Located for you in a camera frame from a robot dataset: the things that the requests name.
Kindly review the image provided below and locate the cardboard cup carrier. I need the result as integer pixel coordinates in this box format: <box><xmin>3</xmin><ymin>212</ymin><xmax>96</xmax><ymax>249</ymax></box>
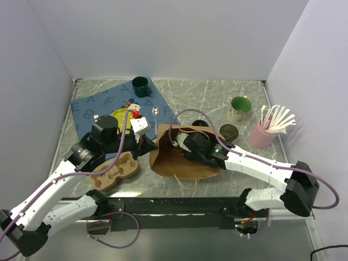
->
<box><xmin>89</xmin><ymin>152</ymin><xmax>139</xmax><ymax>192</ymax></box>

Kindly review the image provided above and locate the purple cable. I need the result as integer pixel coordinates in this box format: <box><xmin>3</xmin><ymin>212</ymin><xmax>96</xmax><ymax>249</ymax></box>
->
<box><xmin>0</xmin><ymin>109</ymin><xmax>136</xmax><ymax>261</ymax></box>
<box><xmin>167</xmin><ymin>109</ymin><xmax>340</xmax><ymax>210</ymax></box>

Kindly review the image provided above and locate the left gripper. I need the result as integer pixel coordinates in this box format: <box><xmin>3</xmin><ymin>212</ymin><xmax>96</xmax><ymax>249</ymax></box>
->
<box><xmin>103</xmin><ymin>132</ymin><xmax>158</xmax><ymax>160</ymax></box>

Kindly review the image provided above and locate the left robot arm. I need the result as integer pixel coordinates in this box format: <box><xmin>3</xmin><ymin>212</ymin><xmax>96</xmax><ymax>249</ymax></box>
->
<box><xmin>1</xmin><ymin>115</ymin><xmax>158</xmax><ymax>257</ymax></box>

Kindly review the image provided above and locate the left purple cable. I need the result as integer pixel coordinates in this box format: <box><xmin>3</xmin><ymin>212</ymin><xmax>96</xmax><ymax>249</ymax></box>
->
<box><xmin>0</xmin><ymin>109</ymin><xmax>136</xmax><ymax>261</ymax></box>

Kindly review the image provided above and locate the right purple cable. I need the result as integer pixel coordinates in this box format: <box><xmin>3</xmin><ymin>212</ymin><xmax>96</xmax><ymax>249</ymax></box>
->
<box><xmin>167</xmin><ymin>109</ymin><xmax>340</xmax><ymax>210</ymax></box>

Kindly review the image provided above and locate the pink stirrer cup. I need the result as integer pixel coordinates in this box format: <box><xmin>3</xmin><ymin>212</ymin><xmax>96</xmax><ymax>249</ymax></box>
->
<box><xmin>248</xmin><ymin>120</ymin><xmax>278</xmax><ymax>150</ymax></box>

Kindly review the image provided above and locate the silver spoon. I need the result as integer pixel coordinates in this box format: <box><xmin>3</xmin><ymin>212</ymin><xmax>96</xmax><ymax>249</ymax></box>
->
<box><xmin>152</xmin><ymin>107</ymin><xmax>159</xmax><ymax>135</ymax></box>

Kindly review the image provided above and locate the cartoon character coaster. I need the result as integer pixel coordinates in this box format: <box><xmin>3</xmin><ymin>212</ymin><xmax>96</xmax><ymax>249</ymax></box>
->
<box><xmin>124</xmin><ymin>98</ymin><xmax>141</xmax><ymax>111</ymax></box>

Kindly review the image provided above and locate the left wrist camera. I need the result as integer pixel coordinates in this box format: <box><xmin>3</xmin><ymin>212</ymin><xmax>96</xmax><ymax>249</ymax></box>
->
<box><xmin>130</xmin><ymin>110</ymin><xmax>152</xmax><ymax>142</ymax></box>

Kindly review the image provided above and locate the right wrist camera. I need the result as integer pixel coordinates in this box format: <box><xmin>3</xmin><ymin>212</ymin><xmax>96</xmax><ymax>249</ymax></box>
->
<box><xmin>172</xmin><ymin>132</ymin><xmax>190</xmax><ymax>152</ymax></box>

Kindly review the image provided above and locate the white mug green inside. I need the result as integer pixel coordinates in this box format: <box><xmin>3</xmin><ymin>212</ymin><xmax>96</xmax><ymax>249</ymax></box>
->
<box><xmin>226</xmin><ymin>96</ymin><xmax>252</xmax><ymax>125</ymax></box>

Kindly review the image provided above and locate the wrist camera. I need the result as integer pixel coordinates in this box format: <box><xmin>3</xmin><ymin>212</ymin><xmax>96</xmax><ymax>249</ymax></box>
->
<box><xmin>130</xmin><ymin>110</ymin><xmax>152</xmax><ymax>142</ymax></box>
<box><xmin>172</xmin><ymin>132</ymin><xmax>190</xmax><ymax>152</ymax></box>

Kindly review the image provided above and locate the brown paper bag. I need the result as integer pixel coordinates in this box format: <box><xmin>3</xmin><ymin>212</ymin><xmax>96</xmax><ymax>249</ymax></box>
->
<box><xmin>149</xmin><ymin>123</ymin><xmax>222</xmax><ymax>182</ymax></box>

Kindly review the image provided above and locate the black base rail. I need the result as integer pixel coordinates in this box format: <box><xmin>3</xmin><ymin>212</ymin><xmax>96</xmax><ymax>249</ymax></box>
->
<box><xmin>74</xmin><ymin>198</ymin><xmax>272</xmax><ymax>232</ymax></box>

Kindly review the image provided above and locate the dark green mug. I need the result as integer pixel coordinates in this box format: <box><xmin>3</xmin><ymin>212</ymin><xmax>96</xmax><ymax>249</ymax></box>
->
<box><xmin>132</xmin><ymin>76</ymin><xmax>152</xmax><ymax>98</ymax></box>

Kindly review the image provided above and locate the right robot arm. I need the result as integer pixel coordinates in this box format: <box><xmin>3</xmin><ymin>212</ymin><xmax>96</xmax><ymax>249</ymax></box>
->
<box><xmin>176</xmin><ymin>132</ymin><xmax>319</xmax><ymax>218</ymax></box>

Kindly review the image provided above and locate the yellow dotted plate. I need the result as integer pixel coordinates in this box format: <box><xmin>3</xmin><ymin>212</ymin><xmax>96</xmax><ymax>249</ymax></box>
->
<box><xmin>110</xmin><ymin>108</ymin><xmax>133</xmax><ymax>133</ymax></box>

